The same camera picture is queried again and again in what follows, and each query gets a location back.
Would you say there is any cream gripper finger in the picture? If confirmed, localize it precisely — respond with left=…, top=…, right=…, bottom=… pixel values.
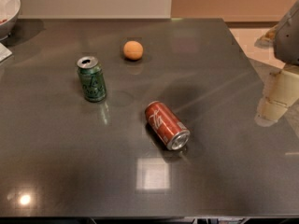
left=255, top=63, right=299, bottom=127

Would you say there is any red coke can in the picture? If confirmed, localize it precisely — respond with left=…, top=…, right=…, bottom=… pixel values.
left=145, top=101, right=191, bottom=150

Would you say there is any green soda can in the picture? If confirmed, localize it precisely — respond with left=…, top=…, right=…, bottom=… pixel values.
left=77, top=56, right=107, bottom=102

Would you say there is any orange fruit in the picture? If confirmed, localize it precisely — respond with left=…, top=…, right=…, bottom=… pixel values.
left=123, top=41, right=143, bottom=61

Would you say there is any white bowl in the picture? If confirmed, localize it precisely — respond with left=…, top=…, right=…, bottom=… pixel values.
left=0, top=0, right=21, bottom=40

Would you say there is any white paper napkin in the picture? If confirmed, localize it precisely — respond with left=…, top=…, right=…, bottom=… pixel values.
left=0, top=43, right=12, bottom=62

